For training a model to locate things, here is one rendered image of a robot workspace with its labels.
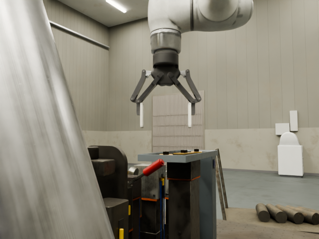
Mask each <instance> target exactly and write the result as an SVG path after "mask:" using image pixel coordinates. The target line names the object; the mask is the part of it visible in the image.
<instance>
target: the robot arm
mask: <svg viewBox="0 0 319 239"><path fill-rule="evenodd" d="M252 14H253V0H149V5H148V24H149V28H150V45H151V53H152V54H153V69H152V71H146V70H145V69H143V70H142V72H141V78H140V80H139V82H138V84H137V86H136V88H135V90H134V92H133V94H132V96H131V98H130V100H131V102H134V103H136V113H137V115H140V127H141V128H144V104H143V103H142V102H143V101H144V100H145V99H146V97H147V96H148V95H149V94H150V93H151V91H152V90H153V89H154V88H155V87H156V86H157V85H160V86H165V85H166V86H172V85H175V86H176V87H177V88H178V89H179V91H180V92H181V93H182V94H183V95H184V96H185V98H186V99H187V100H188V101H189V102H190V103H188V128H191V115H195V104H196V103H198V102H200V101H201V100H202V99H201V96H200V95H199V93H198V91H197V89H196V87H195V85H194V83H193V81H192V79H191V77H190V71H189V69H186V70H185V71H180V70H179V68H178V54H179V53H180V52H181V34H182V33H185V32H189V31H202V32H216V31H227V30H232V29H236V28H239V27H241V26H243V25H245V24H246V23H247V22H248V21H249V20H250V18H251V16H252ZM150 75H151V76H152V77H153V79H154V80H153V81H152V82H151V84H150V85H149V86H148V88H147V89H146V90H145V91H144V92H143V94H142V95H141V96H140V97H139V98H138V99H137V97H138V95H139V93H140V91H141V89H142V87H143V85H144V83H145V80H146V78H148V77H149V76H150ZM180 75H182V76H183V78H185V79H186V81H187V83H188V85H189V87H190V89H191V91H192V93H193V95H194V97H195V99H193V97H192V96H191V95H190V94H189V93H188V92H187V90H186V89H185V88H184V87H183V86H182V85H181V83H180V82H179V81H178V78H179V77H180ZM0 239H115V237H114V234H113V230H112V227H111V224H110V221H109V218H108V214H107V211H106V208H105V204H104V202H103V198H102V194H101V191H100V188H99V184H98V182H97V178H96V175H95V172H94V168H93V164H92V161H91V158H90V155H89V152H88V149H87V145H86V142H85V139H84V135H83V132H82V129H81V125H80V122H79V119H78V115H77V113H76V109H75V105H74V102H73V99H72V95H71V92H70V89H69V86H68V83H67V79H66V76H65V72H64V69H63V66H62V63H61V60H60V56H59V53H58V50H57V46H56V43H55V40H54V36H53V33H52V30H51V26H50V23H49V20H48V17H47V13H46V10H45V7H44V3H43V0H0Z"/></svg>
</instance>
